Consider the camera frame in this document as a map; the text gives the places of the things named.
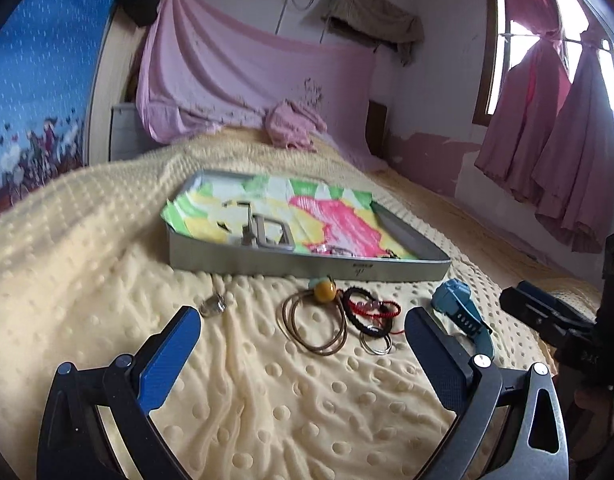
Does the black braided bracelet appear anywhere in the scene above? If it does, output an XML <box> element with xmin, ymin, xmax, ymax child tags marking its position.
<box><xmin>342</xmin><ymin>287</ymin><xmax>388</xmax><ymax>322</ymax></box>

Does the grey metal tray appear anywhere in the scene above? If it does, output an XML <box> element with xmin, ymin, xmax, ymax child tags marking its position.
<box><xmin>159</xmin><ymin>170</ymin><xmax>452</xmax><ymax>281</ymax></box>

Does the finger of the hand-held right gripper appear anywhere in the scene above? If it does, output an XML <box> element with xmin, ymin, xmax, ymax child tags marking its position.
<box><xmin>499</xmin><ymin>280</ymin><xmax>600</xmax><ymax>356</ymax></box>

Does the pink hanging sheet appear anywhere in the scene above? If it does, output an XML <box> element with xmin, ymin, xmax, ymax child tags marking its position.
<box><xmin>135</xmin><ymin>0</ymin><xmax>388</xmax><ymax>171</ymax></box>

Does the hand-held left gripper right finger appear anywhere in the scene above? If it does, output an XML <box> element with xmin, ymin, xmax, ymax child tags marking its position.
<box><xmin>405</xmin><ymin>307</ymin><xmax>570</xmax><ymax>480</ymax></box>

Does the small silver ring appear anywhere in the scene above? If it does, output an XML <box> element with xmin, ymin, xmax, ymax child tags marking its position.
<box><xmin>199</xmin><ymin>293</ymin><xmax>228</xmax><ymax>317</ymax></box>

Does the wooden frame window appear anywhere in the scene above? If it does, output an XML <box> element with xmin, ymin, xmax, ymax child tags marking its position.
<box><xmin>474</xmin><ymin>0</ymin><xmax>614</xmax><ymax>131</ymax></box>

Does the crumpled pink cloth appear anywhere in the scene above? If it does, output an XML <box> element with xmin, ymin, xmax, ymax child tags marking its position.
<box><xmin>264</xmin><ymin>100</ymin><xmax>328</xmax><ymax>150</ymax></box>

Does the white cabinet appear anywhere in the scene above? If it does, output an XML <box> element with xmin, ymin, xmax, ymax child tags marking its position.
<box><xmin>109</xmin><ymin>102</ymin><xmax>154</xmax><ymax>162</ymax></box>

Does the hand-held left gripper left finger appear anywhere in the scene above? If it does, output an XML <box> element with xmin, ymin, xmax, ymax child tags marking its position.
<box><xmin>37</xmin><ymin>305</ymin><xmax>202</xmax><ymax>480</ymax></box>

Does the light wooden panel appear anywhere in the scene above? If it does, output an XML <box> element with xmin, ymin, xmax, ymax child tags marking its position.
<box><xmin>86</xmin><ymin>7</ymin><xmax>155</xmax><ymax>167</ymax></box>

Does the silver belt buckle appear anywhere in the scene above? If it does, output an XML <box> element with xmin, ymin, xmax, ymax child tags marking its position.
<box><xmin>231</xmin><ymin>201</ymin><xmax>296</xmax><ymax>252</ymax></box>

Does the person's right hand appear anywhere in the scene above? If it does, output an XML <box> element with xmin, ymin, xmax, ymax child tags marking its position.
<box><xmin>574</xmin><ymin>387</ymin><xmax>614</xmax><ymax>461</ymax></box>

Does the yellow dotted blanket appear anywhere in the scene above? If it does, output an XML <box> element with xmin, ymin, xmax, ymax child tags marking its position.
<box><xmin>0</xmin><ymin>127</ymin><xmax>604</xmax><ymax>480</ymax></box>

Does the red braided bracelet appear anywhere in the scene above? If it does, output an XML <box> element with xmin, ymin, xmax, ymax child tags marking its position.
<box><xmin>348</xmin><ymin>298</ymin><xmax>404</xmax><ymax>337</ymax></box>

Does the brown cord amber bead necklace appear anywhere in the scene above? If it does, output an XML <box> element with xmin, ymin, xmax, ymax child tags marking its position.
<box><xmin>281</xmin><ymin>276</ymin><xmax>348</xmax><ymax>356</ymax></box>

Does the blue wrist watch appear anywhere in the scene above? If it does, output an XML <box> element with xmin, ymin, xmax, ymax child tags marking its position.
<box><xmin>430</xmin><ymin>278</ymin><xmax>496</xmax><ymax>359</ymax></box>

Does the khaki cloth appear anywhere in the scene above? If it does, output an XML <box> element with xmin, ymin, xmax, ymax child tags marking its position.
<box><xmin>321</xmin><ymin>0</ymin><xmax>426</xmax><ymax>64</ymax></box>

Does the pink curtain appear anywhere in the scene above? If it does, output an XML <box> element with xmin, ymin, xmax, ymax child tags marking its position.
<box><xmin>532</xmin><ymin>35</ymin><xmax>614</xmax><ymax>254</ymax></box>
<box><xmin>474</xmin><ymin>30</ymin><xmax>572</xmax><ymax>206</ymax></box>

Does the metal key ring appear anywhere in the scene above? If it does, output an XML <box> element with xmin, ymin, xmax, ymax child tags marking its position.
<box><xmin>359</xmin><ymin>332</ymin><xmax>394</xmax><ymax>356</ymax></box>

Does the blue printed cloth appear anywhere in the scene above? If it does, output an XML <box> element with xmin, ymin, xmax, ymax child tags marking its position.
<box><xmin>0</xmin><ymin>0</ymin><xmax>138</xmax><ymax>222</ymax></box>

